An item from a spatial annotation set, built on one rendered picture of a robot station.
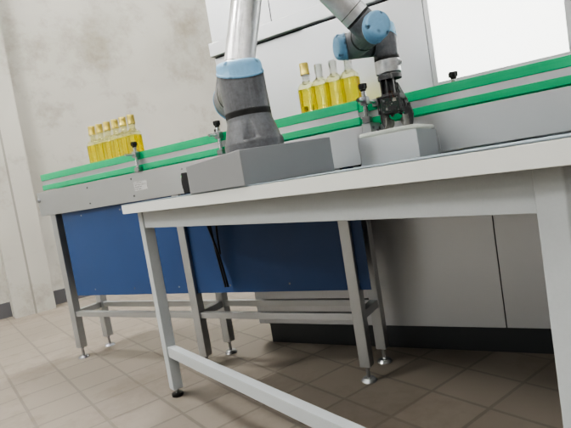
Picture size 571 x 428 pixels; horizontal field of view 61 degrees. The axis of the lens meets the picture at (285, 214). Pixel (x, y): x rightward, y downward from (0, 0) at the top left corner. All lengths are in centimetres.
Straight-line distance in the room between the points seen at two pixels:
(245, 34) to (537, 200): 94
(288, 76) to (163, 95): 309
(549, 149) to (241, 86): 76
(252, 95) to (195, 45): 421
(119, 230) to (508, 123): 168
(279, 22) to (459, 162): 151
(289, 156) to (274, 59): 100
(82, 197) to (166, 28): 310
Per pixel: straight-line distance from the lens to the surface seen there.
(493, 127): 162
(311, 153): 124
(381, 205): 88
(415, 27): 189
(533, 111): 161
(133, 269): 236
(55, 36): 492
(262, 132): 119
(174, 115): 509
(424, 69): 186
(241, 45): 140
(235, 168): 114
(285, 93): 210
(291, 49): 211
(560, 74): 163
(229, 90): 122
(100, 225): 248
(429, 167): 75
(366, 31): 136
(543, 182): 71
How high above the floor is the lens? 75
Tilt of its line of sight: 4 degrees down
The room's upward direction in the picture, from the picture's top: 9 degrees counter-clockwise
